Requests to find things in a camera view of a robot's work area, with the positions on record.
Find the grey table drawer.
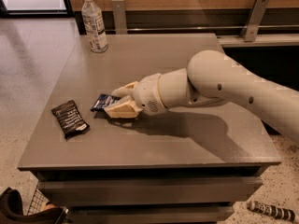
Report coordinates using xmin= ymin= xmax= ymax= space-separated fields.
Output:
xmin=68 ymin=206 xmax=234 ymax=224
xmin=38 ymin=176 xmax=263 ymax=206

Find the black chair seat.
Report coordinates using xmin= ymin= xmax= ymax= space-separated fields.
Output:
xmin=0 ymin=186 xmax=68 ymax=224

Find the grey table lower drawer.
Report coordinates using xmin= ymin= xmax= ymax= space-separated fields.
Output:
xmin=68 ymin=206 xmax=234 ymax=224

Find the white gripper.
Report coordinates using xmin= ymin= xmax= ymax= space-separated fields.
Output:
xmin=104 ymin=73 xmax=166 ymax=119

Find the right metal wall bracket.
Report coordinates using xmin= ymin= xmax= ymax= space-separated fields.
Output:
xmin=240 ymin=0 xmax=270 ymax=42

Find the clear plastic water bottle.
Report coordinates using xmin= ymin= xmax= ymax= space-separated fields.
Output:
xmin=81 ymin=0 xmax=108 ymax=53

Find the blue rxbar blueberry wrapper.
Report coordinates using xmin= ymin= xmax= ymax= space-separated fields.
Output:
xmin=91 ymin=93 xmax=120 ymax=112

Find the metal wall bracket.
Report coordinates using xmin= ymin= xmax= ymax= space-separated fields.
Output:
xmin=240 ymin=0 xmax=270 ymax=42
xmin=111 ymin=0 xmax=127 ymax=35

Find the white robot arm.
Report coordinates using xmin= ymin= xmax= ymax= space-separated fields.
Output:
xmin=105 ymin=50 xmax=299 ymax=141

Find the left metal wall bracket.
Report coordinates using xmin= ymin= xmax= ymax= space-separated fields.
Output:
xmin=111 ymin=0 xmax=127 ymax=35

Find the grey table upper drawer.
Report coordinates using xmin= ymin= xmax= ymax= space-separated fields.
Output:
xmin=38 ymin=176 xmax=263 ymax=206

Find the black and white striped stick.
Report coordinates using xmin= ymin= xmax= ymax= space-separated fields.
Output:
xmin=247 ymin=200 xmax=299 ymax=224

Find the wire mesh basket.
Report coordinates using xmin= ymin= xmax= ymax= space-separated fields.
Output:
xmin=26 ymin=187 xmax=49 ymax=215

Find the black rxbar chocolate wrapper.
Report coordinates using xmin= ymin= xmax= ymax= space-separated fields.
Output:
xmin=51 ymin=100 xmax=90 ymax=140

